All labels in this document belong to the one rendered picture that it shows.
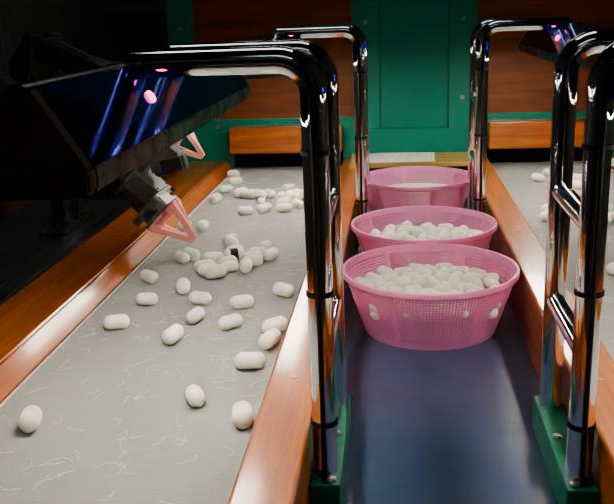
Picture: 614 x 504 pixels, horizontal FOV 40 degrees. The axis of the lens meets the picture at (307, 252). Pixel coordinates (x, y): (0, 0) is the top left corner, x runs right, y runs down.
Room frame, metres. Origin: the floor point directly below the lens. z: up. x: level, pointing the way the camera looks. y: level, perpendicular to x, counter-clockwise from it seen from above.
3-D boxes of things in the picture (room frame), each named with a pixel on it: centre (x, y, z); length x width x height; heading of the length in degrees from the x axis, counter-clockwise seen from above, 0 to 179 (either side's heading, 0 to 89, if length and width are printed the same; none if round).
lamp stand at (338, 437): (0.81, 0.06, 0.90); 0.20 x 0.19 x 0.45; 174
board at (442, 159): (2.15, -0.29, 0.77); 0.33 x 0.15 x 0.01; 84
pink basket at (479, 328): (1.21, -0.18, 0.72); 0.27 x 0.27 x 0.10
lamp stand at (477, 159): (1.73, -0.44, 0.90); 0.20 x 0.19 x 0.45; 174
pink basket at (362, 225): (1.49, -0.22, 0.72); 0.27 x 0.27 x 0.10
